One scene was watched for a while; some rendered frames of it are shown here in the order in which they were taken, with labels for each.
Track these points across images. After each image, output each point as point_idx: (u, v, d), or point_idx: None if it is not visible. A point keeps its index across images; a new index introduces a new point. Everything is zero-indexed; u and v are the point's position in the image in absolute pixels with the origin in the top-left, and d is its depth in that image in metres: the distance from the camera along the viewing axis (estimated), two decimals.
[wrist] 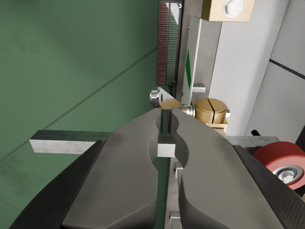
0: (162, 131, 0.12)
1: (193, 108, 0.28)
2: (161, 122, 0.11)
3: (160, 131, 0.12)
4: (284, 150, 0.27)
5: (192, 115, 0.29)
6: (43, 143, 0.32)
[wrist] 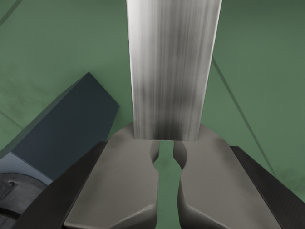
0: None
1: None
2: None
3: None
4: None
5: None
6: (147, 94, 0.07)
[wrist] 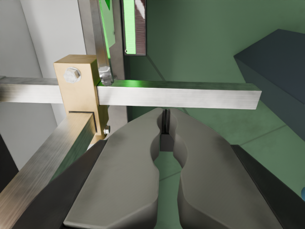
0: (163, 130, 0.12)
1: None
2: (162, 122, 0.11)
3: (162, 130, 0.12)
4: None
5: None
6: None
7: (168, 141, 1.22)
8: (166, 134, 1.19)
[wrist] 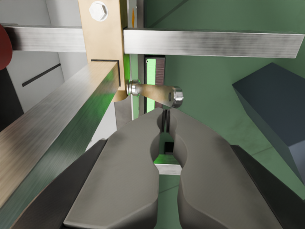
0: (163, 130, 0.12)
1: (128, 91, 0.28)
2: (162, 122, 0.11)
3: (162, 130, 0.12)
4: None
5: (128, 84, 0.28)
6: (278, 52, 0.24)
7: None
8: (170, 152, 1.31)
